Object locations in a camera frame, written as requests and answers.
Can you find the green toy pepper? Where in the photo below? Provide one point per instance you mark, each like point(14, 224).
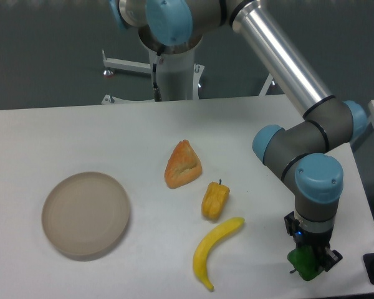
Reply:
point(305, 262)

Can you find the beige round plate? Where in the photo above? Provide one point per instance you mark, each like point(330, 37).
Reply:
point(85, 215)

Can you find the orange toy bread wedge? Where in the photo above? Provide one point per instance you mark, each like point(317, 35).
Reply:
point(183, 167)

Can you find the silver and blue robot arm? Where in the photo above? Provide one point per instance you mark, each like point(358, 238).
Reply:
point(297, 156)

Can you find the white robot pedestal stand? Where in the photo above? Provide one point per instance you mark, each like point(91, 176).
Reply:
point(218, 64)

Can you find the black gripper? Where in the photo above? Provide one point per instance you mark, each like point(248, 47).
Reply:
point(316, 235)

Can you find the yellow toy banana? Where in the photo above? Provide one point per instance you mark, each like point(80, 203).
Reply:
point(214, 237)

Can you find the yellow toy pepper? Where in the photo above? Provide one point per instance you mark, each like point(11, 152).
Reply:
point(214, 200)

